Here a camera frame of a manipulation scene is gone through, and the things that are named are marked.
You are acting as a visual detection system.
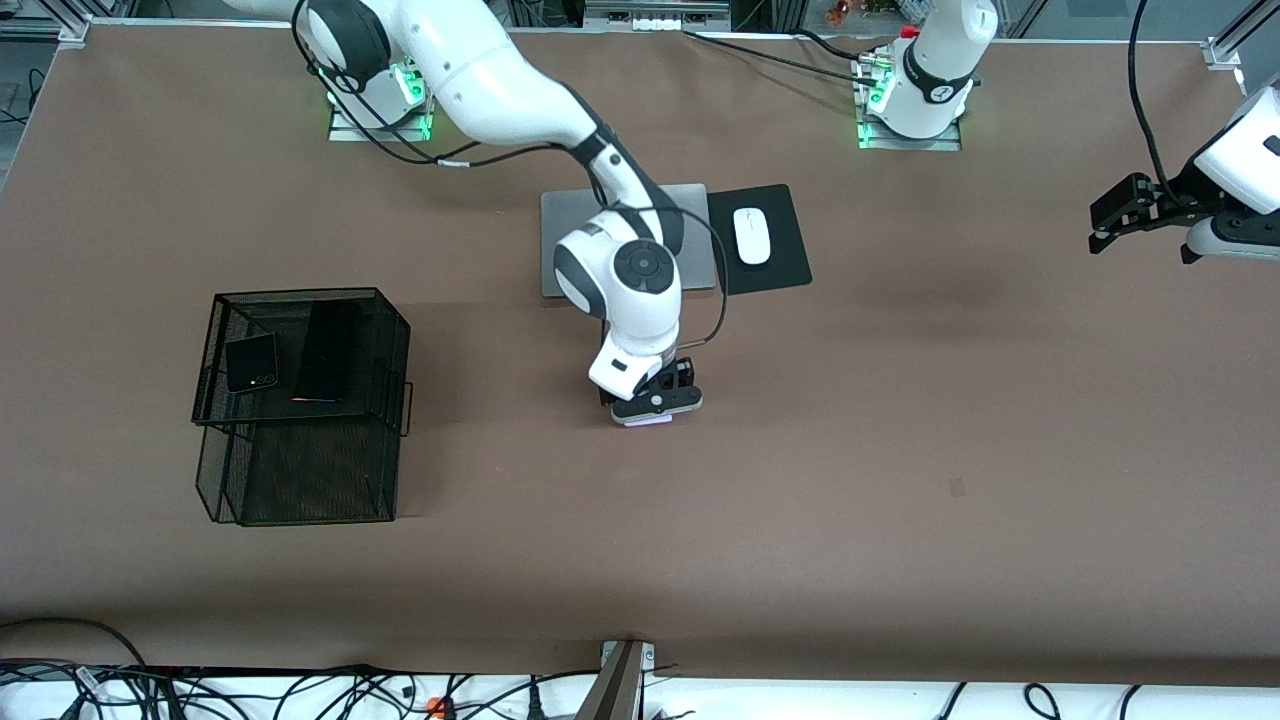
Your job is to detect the black slab smartphone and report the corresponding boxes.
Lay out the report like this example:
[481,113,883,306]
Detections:
[292,300,363,404]

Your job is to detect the black flip phone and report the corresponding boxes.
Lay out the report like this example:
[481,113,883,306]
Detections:
[224,332,279,393]

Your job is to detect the white computer mouse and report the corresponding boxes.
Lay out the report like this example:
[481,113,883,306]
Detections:
[733,207,772,266]

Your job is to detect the black mouse pad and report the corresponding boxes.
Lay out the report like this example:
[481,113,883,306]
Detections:
[706,184,813,296]

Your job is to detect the silver laptop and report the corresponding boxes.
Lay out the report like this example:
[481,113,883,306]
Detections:
[540,183,719,299]

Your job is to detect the white power strip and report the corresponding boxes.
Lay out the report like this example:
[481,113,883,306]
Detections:
[585,0,731,31]

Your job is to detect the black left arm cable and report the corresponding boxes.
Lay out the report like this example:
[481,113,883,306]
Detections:
[1128,0,1201,196]

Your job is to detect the aluminium frame corner profile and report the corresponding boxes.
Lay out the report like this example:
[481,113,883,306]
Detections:
[0,0,96,49]
[1203,0,1280,71]

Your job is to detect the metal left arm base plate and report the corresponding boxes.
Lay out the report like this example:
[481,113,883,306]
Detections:
[855,110,963,153]

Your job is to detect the metal frame post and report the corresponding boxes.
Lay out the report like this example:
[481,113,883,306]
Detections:
[575,640,657,720]

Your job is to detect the black cable on table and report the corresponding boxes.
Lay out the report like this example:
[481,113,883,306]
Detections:
[683,30,866,83]

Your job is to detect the black wire mesh basket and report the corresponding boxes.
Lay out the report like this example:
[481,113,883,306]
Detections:
[192,288,414,528]

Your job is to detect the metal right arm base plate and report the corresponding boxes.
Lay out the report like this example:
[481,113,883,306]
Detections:
[328,100,433,143]

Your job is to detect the thick black floor cable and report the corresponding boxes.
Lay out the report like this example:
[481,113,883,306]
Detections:
[0,617,151,671]

